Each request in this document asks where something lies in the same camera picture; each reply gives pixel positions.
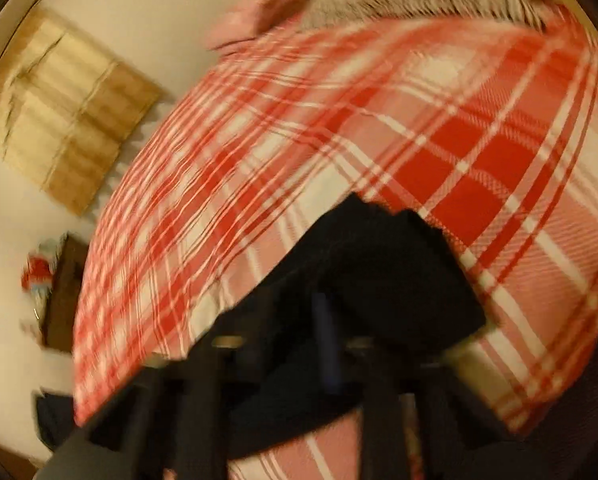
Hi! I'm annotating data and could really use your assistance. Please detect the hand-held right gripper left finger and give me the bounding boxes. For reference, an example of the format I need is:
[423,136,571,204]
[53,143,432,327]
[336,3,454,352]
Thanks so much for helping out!
[36,332,250,480]

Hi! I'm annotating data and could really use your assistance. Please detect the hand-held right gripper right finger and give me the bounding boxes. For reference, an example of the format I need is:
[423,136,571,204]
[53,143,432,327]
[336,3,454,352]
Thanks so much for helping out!
[315,294,527,480]

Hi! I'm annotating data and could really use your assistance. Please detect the black pants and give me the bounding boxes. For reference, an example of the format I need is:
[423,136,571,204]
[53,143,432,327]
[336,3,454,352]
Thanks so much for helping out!
[189,192,487,466]

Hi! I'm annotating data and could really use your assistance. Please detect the dark bag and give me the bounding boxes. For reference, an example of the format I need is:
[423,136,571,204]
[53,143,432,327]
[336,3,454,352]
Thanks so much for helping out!
[34,390,90,453]

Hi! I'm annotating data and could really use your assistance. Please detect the dark wooden cabinet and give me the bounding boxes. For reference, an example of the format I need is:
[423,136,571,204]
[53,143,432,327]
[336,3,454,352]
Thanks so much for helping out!
[41,232,92,348]

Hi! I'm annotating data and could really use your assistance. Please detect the red gift bag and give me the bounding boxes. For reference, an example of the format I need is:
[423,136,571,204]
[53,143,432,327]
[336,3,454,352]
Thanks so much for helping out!
[21,242,60,296]

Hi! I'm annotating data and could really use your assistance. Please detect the red plaid bed sheet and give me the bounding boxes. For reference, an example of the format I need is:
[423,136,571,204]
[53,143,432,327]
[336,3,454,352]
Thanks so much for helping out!
[71,15,598,480]

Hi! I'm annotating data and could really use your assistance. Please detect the beige patterned curtain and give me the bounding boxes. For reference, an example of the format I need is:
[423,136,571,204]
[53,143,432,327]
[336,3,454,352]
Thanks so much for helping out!
[0,7,167,216]

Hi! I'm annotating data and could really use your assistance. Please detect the pink pillow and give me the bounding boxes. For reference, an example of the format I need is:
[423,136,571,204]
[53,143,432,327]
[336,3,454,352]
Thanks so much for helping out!
[204,0,316,52]

